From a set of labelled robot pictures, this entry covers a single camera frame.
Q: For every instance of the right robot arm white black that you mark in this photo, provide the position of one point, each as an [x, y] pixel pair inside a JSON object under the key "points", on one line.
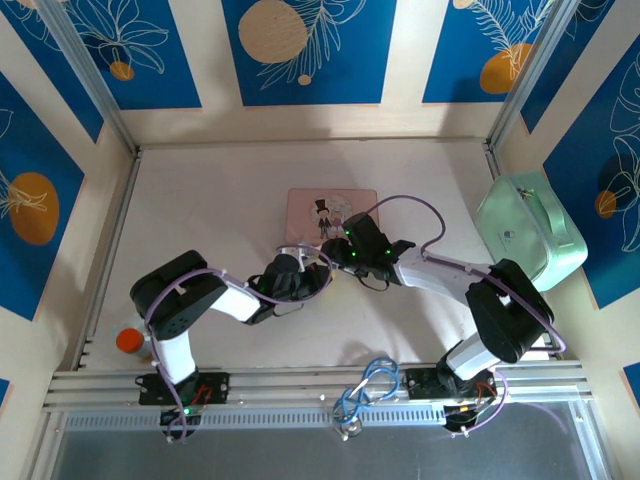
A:
{"points": [[505, 310]]}

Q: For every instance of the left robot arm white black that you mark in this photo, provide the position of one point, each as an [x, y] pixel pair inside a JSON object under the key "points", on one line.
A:
{"points": [[175, 310]]}

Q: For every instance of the small metal knob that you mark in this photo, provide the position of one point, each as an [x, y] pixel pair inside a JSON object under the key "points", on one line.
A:
{"points": [[348, 430]]}

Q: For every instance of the mint green metallic case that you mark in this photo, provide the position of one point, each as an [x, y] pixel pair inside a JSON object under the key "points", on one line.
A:
{"points": [[520, 230]]}

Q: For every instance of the small circuit board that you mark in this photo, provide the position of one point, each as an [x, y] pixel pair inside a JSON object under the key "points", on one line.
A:
{"points": [[187, 412]]}

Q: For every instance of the orange capped bottle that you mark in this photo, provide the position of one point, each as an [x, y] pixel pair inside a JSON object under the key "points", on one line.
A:
{"points": [[129, 341]]}

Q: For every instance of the aluminium front frame rail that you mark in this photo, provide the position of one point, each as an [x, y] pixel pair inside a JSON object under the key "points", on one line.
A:
{"points": [[290, 387]]}

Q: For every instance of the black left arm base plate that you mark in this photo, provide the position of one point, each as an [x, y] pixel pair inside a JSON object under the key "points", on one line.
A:
{"points": [[215, 387]]}

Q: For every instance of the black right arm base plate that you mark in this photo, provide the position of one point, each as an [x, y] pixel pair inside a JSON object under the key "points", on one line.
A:
{"points": [[420, 385]]}

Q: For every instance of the aluminium corner post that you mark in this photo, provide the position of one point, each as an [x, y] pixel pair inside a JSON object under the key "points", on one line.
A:
{"points": [[530, 70], [85, 70]]}

